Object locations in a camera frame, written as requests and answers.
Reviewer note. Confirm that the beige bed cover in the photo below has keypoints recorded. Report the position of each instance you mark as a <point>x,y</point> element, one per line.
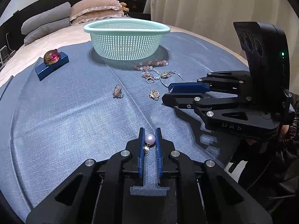
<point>28,55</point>

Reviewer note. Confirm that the grey folded duvet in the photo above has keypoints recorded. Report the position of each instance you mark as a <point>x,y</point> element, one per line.
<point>46,23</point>

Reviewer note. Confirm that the silver hoop earring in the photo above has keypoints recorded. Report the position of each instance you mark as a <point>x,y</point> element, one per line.
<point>169,77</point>

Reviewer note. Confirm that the black nightstand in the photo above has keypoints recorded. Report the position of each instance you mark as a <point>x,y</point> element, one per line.
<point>136,10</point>

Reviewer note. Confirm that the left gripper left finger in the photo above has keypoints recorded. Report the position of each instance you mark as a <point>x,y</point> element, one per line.
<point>141,153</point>

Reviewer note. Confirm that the beige curtain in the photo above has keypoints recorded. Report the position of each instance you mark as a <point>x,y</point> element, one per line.
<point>214,19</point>

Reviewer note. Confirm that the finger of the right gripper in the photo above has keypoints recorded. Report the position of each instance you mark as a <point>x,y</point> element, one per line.
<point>181,100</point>
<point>188,88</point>

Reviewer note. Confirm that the black camera box right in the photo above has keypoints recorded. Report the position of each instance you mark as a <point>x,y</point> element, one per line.
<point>266,49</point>

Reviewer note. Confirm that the mint green plastic basket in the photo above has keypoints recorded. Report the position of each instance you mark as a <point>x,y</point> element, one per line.
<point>126,39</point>

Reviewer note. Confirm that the red glass ornament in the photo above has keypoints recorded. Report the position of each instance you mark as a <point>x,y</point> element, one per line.
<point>51,57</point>

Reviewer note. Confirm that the blue rectangular box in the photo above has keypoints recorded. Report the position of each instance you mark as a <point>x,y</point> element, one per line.
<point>44,70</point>

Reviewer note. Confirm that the blue fabric cloth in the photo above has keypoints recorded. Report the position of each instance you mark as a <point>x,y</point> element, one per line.
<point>50,127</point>

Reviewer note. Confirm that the pearl pendant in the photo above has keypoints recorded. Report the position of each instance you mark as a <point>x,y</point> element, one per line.
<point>149,142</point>

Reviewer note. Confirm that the pink ruffled pillow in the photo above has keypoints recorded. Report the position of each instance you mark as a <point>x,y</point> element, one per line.
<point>90,10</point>

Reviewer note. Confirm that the brown teddy bear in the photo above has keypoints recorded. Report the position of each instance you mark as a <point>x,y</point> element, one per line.
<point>124,7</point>

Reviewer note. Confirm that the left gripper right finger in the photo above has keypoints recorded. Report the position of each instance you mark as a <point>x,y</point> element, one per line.
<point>159,158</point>

